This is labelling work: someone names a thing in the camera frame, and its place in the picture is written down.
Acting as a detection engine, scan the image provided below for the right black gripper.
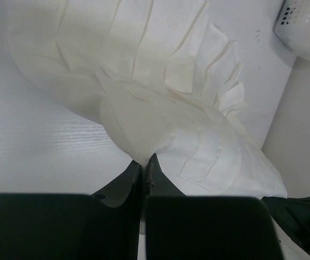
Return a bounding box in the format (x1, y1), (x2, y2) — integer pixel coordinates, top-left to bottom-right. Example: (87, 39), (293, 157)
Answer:
(262, 197), (310, 255)

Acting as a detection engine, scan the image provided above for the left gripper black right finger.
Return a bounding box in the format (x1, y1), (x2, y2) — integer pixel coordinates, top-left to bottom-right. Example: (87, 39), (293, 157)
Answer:
(145, 154), (283, 259)

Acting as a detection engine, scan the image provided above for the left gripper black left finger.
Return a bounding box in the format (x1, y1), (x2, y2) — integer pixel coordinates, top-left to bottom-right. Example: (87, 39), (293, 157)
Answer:
(0, 162), (142, 259)

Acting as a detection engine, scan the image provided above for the white pleated skirt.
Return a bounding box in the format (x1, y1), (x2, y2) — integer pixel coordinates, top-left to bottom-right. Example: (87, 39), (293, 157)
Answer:
(7, 1), (287, 198)

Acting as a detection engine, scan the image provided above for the white perforated plastic basket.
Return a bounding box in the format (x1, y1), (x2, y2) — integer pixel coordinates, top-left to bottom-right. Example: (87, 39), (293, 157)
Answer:
(274, 1), (310, 61)

